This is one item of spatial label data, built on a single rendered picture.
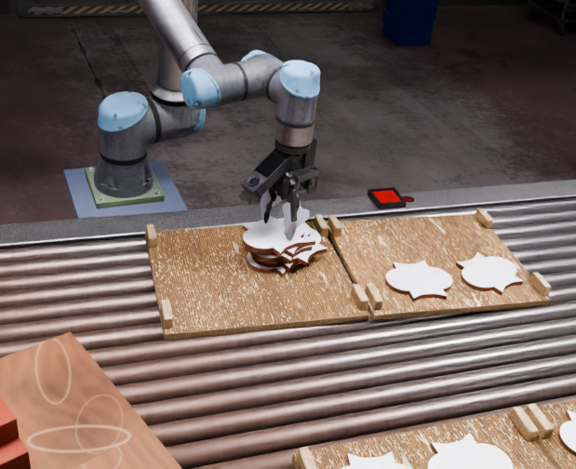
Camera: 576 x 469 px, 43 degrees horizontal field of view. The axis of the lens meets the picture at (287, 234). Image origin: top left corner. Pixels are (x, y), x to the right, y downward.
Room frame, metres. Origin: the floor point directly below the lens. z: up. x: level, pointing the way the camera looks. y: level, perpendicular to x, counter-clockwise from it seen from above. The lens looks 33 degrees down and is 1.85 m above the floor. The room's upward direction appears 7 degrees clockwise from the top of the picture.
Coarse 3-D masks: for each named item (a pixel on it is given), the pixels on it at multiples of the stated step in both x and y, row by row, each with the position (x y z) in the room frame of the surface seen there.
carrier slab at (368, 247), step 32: (352, 224) 1.48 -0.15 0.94; (384, 224) 1.50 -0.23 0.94; (416, 224) 1.52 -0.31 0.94; (448, 224) 1.54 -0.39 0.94; (480, 224) 1.56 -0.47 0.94; (352, 256) 1.35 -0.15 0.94; (384, 256) 1.37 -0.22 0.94; (416, 256) 1.38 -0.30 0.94; (448, 256) 1.40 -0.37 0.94; (512, 256) 1.43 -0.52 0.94; (384, 288) 1.24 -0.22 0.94; (512, 288) 1.30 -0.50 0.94
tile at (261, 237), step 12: (252, 228) 1.30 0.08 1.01; (264, 228) 1.31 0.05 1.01; (276, 228) 1.31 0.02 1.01; (300, 228) 1.33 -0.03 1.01; (252, 240) 1.26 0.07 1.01; (264, 240) 1.26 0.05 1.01; (276, 240) 1.27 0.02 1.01; (300, 240) 1.28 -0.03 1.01; (264, 252) 1.23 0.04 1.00; (276, 252) 1.23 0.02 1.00
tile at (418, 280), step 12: (396, 264) 1.32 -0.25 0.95; (408, 264) 1.33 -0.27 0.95; (420, 264) 1.33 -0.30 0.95; (396, 276) 1.28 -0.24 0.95; (408, 276) 1.28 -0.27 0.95; (420, 276) 1.29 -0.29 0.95; (432, 276) 1.29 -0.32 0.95; (444, 276) 1.30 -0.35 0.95; (396, 288) 1.24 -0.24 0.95; (408, 288) 1.24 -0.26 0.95; (420, 288) 1.24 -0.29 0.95; (432, 288) 1.25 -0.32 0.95; (444, 288) 1.26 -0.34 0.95
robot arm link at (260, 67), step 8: (248, 56) 1.40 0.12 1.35; (256, 56) 1.40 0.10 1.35; (264, 56) 1.39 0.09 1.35; (272, 56) 1.41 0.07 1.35; (240, 64) 1.34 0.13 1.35; (248, 64) 1.34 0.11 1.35; (256, 64) 1.35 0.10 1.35; (264, 64) 1.36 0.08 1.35; (272, 64) 1.36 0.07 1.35; (280, 64) 1.36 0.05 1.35; (248, 72) 1.33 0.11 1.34; (256, 72) 1.34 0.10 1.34; (264, 72) 1.35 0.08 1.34; (272, 72) 1.34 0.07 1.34; (248, 80) 1.32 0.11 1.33; (256, 80) 1.33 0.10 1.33; (264, 80) 1.34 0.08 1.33; (248, 88) 1.31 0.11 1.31; (256, 88) 1.32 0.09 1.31; (264, 88) 1.33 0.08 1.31; (248, 96) 1.32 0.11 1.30; (256, 96) 1.34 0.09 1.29; (264, 96) 1.35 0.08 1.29
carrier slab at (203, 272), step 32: (160, 256) 1.26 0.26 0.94; (192, 256) 1.27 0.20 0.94; (224, 256) 1.29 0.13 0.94; (320, 256) 1.33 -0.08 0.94; (160, 288) 1.15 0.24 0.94; (192, 288) 1.16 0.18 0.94; (224, 288) 1.18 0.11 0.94; (256, 288) 1.19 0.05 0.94; (288, 288) 1.20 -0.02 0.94; (320, 288) 1.22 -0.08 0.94; (192, 320) 1.07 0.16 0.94; (224, 320) 1.08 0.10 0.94; (256, 320) 1.09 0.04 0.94; (288, 320) 1.10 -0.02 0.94; (320, 320) 1.12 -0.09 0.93; (352, 320) 1.14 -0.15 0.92
